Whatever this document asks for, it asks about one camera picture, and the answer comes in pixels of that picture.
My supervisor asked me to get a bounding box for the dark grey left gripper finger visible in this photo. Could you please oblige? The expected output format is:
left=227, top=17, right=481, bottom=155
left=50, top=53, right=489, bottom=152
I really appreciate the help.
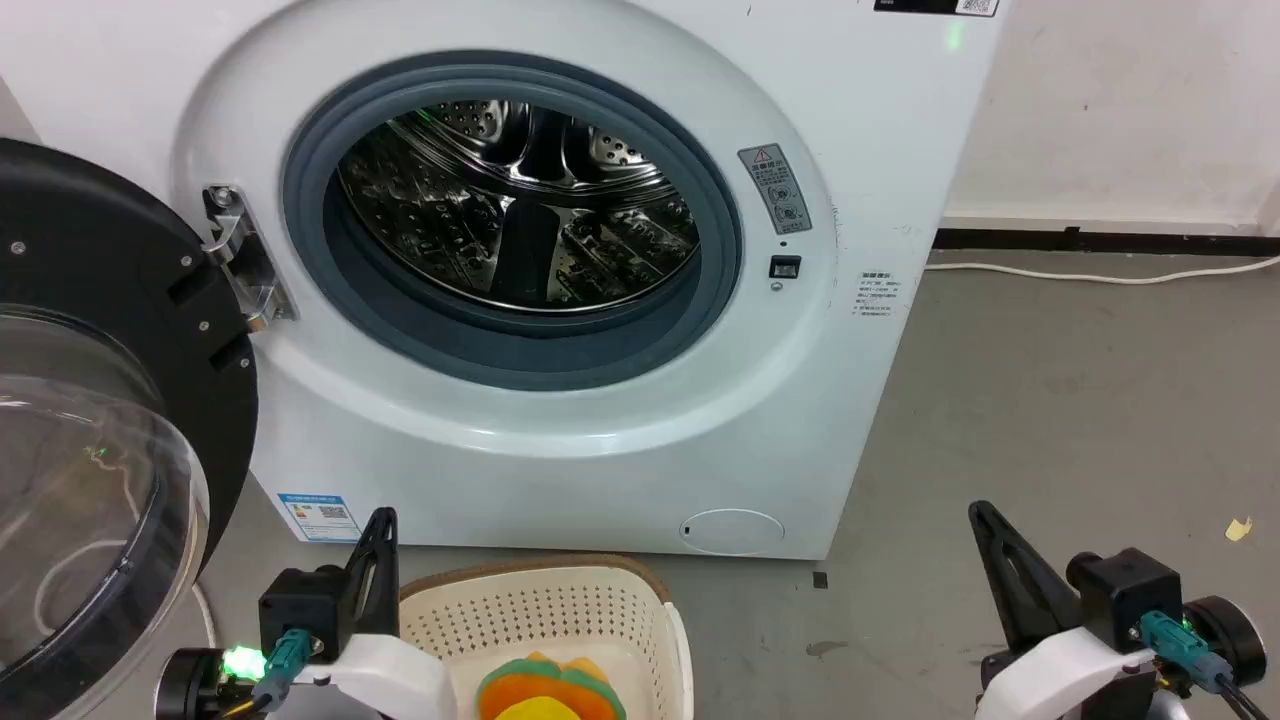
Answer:
left=340, top=507, right=400, bottom=641

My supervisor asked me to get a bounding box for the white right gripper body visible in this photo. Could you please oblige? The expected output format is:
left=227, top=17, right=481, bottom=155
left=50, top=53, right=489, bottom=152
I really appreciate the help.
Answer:
left=975, top=628, right=1157, bottom=720

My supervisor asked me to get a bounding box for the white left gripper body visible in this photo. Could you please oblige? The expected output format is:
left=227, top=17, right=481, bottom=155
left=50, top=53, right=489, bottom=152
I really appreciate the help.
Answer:
left=295, top=633, right=459, bottom=720

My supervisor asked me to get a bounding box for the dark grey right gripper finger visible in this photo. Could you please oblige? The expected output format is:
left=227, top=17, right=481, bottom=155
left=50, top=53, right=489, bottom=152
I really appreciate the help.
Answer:
left=968, top=500, right=1087, bottom=651

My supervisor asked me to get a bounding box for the black round washer door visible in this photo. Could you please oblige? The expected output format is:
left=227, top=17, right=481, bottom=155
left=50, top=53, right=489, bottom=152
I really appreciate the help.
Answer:
left=0, top=138, right=259, bottom=720

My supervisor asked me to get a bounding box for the white front-load washing machine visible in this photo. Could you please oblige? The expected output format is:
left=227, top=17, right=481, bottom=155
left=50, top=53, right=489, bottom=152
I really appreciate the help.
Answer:
left=0, top=0, right=1004, bottom=561

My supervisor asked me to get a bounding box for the blue energy label sticker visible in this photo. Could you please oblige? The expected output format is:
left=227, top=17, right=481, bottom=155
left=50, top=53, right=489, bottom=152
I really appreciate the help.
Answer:
left=278, top=492, right=361, bottom=544

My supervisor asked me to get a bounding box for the cream perforated laundry basket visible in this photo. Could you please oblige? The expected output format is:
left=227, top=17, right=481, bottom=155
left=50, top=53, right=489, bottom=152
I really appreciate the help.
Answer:
left=398, top=555, right=694, bottom=720

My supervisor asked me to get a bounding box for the orange green yellow plush toy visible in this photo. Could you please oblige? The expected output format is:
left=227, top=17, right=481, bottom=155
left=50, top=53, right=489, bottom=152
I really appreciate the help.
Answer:
left=475, top=652, right=628, bottom=720

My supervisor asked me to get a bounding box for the grey rubber door gasket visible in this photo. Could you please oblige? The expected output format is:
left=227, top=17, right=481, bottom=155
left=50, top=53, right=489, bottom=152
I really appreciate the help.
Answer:
left=282, top=65, right=743, bottom=391

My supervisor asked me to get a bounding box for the round filter cover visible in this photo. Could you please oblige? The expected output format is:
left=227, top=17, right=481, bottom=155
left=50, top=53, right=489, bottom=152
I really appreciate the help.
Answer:
left=680, top=508, right=786, bottom=556

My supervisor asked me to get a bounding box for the small printed text sticker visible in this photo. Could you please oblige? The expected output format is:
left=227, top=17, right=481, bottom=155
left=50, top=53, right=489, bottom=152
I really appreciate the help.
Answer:
left=855, top=270, right=904, bottom=321

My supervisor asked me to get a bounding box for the metal door hinge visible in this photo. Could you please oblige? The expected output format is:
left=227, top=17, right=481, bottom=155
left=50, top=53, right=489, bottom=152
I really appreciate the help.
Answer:
left=203, top=185, right=298, bottom=333

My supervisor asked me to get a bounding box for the black baseboard strip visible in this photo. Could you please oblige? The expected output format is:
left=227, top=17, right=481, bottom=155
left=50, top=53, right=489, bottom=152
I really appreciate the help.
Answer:
left=932, top=228, right=1280, bottom=257

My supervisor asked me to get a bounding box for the stainless steel drum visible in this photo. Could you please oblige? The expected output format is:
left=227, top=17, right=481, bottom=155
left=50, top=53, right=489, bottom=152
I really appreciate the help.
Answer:
left=335, top=98, right=701, bottom=313

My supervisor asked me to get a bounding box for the grey warning sticker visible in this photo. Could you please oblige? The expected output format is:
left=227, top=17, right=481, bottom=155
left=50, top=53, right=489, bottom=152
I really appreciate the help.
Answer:
left=738, top=143, right=813, bottom=236

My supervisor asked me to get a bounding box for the black label with QR code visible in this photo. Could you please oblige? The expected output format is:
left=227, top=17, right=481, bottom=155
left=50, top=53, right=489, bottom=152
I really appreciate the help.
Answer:
left=873, top=0, right=1001, bottom=18

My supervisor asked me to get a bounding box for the left cable with teal plug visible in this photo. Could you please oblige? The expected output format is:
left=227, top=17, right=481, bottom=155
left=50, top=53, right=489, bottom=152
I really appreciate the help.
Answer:
left=215, top=628, right=313, bottom=720

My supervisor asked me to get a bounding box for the cable with teal plug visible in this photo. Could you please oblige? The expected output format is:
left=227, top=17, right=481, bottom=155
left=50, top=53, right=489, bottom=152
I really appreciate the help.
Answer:
left=215, top=628, right=313, bottom=720
left=1140, top=610, right=1280, bottom=720

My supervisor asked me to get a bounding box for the right cable with teal plug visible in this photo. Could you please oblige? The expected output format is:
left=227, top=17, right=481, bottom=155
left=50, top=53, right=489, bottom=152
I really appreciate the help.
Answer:
left=1140, top=610, right=1280, bottom=720

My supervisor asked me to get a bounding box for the short white cable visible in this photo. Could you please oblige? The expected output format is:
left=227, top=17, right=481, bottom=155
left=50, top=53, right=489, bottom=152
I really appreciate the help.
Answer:
left=190, top=580, right=219, bottom=649

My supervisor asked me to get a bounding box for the long white floor cable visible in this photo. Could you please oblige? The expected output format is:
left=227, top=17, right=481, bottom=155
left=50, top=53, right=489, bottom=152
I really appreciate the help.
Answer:
left=925, top=255, right=1280, bottom=286

